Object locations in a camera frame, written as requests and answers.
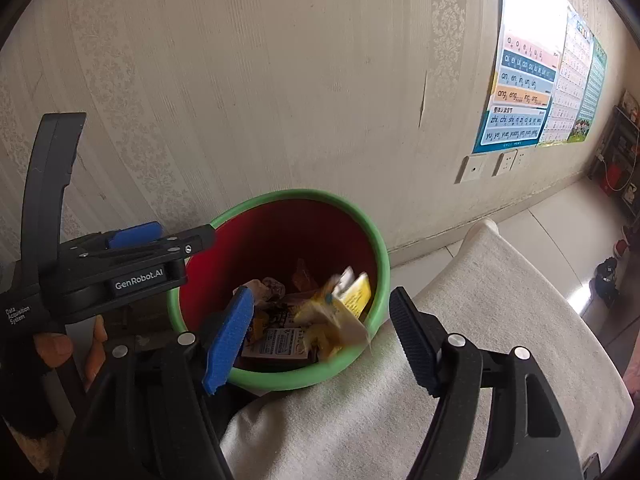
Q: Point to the orange snack wrapper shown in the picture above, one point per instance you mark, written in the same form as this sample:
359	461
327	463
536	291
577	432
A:
304	276

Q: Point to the white wall socket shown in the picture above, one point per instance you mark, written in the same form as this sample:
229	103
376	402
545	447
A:
505	162
521	158

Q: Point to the yellow carton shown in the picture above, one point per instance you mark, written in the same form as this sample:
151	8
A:
345	305

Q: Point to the dark metal rack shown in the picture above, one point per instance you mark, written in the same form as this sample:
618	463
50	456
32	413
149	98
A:
620	140

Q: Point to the person's left forearm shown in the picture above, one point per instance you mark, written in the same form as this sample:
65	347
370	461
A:
25	410

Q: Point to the brown packet with white label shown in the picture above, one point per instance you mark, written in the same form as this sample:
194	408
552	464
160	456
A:
282	342

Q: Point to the white chart wall poster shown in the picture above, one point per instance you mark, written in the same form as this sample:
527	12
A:
570	85

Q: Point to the blue bordered wall poster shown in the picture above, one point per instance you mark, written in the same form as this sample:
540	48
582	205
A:
525	60

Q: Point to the pair of black shoes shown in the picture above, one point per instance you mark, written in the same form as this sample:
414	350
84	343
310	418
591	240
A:
606	280

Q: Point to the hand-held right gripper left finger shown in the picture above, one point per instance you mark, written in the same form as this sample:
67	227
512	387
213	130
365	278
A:
227	345

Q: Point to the white wall plate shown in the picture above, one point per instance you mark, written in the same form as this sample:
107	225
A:
471	169

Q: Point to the green bin with red inside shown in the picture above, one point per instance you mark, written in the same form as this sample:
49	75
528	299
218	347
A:
280	230

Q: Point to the red bucket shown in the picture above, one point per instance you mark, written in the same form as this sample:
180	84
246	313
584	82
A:
614	179

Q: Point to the brown paper wrapper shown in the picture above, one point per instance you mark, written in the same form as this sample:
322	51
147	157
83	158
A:
265	290

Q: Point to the person's left hand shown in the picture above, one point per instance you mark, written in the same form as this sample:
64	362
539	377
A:
52	350

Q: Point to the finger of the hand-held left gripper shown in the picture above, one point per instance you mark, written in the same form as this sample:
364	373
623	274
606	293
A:
135	234

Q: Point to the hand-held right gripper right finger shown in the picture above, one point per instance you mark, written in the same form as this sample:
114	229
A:
415	340

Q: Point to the green chart wall poster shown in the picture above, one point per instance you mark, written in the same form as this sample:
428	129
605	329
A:
592	95

